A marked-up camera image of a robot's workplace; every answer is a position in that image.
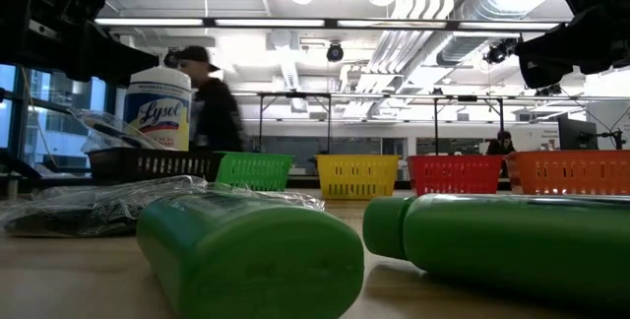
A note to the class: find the Lysol wipes canister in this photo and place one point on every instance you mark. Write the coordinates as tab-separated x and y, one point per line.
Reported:
157	117

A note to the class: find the orange plastic basket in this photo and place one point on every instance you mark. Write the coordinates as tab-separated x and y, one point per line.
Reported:
571	171

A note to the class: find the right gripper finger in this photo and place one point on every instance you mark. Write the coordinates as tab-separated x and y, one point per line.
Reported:
529	52
553	43

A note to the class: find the black background rig frame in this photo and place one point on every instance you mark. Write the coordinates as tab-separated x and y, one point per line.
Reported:
295	95
436	127

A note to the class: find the black ceiling camera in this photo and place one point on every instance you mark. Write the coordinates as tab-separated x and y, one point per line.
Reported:
548	90
170	59
334	52
497	53

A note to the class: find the blue white toothbrush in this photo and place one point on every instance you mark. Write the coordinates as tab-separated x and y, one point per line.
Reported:
113	132

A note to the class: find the ceiling light bar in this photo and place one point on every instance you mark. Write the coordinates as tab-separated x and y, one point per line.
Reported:
270	22

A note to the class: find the green plastic basket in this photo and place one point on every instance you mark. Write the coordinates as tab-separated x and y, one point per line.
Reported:
256	171

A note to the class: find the person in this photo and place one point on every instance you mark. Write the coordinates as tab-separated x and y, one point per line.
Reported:
502	144
216	112

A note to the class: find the black plastic basket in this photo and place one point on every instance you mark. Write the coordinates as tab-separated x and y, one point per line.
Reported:
147	164

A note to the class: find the wrapped black comb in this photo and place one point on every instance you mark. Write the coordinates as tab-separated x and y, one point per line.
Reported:
295	200

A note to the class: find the black background monitor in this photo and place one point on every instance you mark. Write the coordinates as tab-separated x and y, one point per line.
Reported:
576	134

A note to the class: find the green travel shampoo bottle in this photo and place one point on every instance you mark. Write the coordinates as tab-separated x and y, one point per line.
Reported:
517	250
256	265

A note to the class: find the black aluminium table frame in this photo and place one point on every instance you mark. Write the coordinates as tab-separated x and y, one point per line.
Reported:
15	166

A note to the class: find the yellow plastic basket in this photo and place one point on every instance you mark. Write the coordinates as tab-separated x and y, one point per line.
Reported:
357	176

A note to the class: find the red plastic basket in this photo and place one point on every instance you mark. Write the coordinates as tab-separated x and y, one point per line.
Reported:
455	176

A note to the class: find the wrapped round black hairbrush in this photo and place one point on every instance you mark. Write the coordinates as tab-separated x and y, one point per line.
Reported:
88	208

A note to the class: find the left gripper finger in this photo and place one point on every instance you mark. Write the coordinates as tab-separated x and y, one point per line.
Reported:
108	55
135	69

